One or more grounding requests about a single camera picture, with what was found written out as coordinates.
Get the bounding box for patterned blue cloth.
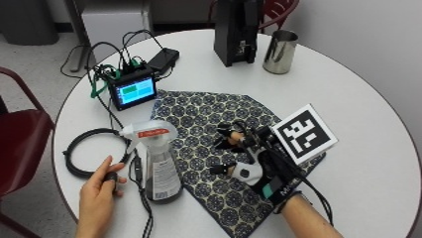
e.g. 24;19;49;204
149;88;328;238

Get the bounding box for clear spray bottle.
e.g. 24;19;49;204
117;119;185;204

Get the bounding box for white marker cube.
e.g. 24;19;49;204
270;103;341;167

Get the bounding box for dark red chair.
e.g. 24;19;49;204
0;66;57;238
208;0;301;35

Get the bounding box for small black screen device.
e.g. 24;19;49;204
107;68;159;112

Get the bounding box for steel cup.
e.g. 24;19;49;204
261;29;301;75

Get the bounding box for black power box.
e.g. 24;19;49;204
147;47;183;74

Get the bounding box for tall black appliance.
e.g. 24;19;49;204
212;0;266;68

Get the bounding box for white cabinet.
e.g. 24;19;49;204
65;0;156;73

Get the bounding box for grey bin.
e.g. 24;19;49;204
0;0;61;47

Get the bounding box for black button cable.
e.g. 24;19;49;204
128;148;156;238

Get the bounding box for coiled black cable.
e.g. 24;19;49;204
63;127;133;179

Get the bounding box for black glove cable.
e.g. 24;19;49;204
262;145;336;228

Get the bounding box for green cables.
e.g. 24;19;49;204
88;56;148;99

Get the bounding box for black device cables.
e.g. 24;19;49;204
60;29;165;130

